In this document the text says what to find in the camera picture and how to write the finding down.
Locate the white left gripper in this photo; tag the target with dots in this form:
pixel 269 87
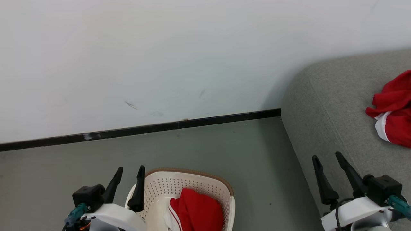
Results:
pixel 118 218

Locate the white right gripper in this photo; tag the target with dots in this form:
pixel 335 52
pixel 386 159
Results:
pixel 356 210

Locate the red garment with white stripes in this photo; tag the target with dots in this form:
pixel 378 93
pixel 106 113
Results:
pixel 199 208

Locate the red garment with white band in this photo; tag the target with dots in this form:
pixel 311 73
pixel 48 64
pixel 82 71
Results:
pixel 395 93

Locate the grey fabric sofa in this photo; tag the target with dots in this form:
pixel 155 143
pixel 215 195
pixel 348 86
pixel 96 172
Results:
pixel 337 96

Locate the white perforated laundry basket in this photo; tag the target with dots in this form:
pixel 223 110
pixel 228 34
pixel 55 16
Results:
pixel 192 179

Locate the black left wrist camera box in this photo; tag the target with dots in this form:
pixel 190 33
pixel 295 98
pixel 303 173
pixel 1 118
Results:
pixel 88 195

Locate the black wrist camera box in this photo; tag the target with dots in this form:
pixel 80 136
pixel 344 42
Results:
pixel 383 189
pixel 88 195

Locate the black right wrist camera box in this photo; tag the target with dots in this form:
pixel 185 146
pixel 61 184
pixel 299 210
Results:
pixel 383 189

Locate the black wall baseboard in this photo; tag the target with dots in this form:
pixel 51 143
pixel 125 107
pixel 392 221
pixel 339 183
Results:
pixel 128 131

